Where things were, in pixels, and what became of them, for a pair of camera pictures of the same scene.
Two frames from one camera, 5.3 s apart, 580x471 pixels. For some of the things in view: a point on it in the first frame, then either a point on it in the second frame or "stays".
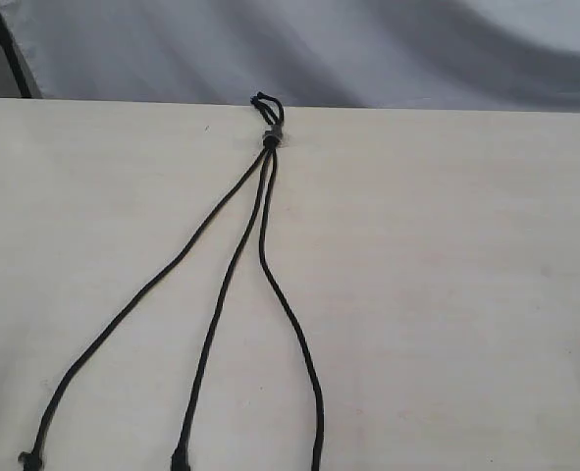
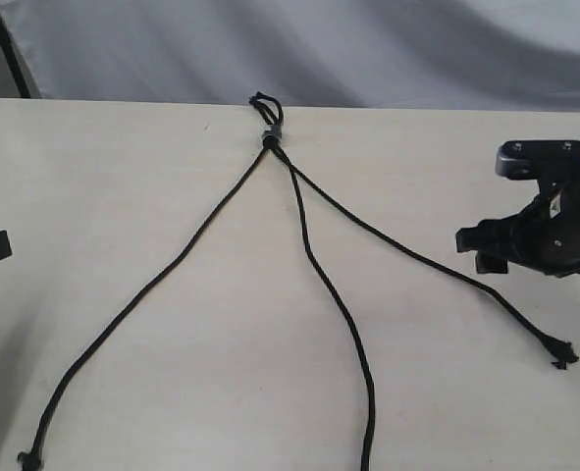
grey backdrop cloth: x=511 y=55 stays
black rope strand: x=272 y=109 -> x=272 y=117
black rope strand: x=274 y=103 -> x=273 y=115
